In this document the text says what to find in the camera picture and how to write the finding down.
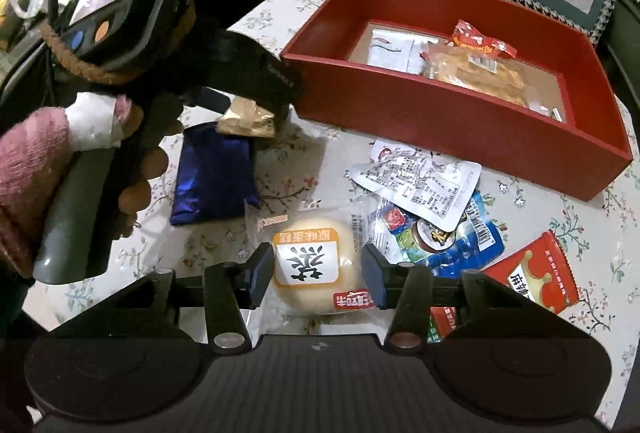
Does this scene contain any pink knitted sleeve forearm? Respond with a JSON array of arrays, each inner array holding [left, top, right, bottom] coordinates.
[[1, 108, 73, 278]]

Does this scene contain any white printed snack pouch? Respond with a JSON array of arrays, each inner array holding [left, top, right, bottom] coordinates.
[[349, 139, 482, 233]]

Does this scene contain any red crown snack packet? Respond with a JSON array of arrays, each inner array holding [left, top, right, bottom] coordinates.
[[431, 231, 578, 339]]

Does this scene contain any blue foil snack packet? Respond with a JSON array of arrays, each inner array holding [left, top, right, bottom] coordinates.
[[170, 122, 259, 227]]

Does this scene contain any floral tablecloth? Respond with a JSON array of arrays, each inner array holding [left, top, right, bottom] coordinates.
[[27, 0, 639, 427]]

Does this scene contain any gold foil snack packet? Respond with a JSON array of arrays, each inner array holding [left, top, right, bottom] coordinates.
[[216, 96, 277, 138]]

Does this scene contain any bread snack red-top wrapper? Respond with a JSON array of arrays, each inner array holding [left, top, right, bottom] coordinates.
[[421, 19, 528, 108]]

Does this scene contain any round cake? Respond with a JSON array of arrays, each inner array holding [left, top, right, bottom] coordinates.
[[245, 194, 384, 337]]

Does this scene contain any red cardboard box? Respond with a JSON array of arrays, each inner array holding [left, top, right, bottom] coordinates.
[[281, 0, 632, 201]]

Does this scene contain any white packet in box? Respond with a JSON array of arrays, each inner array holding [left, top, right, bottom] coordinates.
[[367, 29, 436, 75]]

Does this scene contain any blue seaweed snack packet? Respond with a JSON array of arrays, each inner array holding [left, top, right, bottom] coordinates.
[[368, 192, 504, 278]]

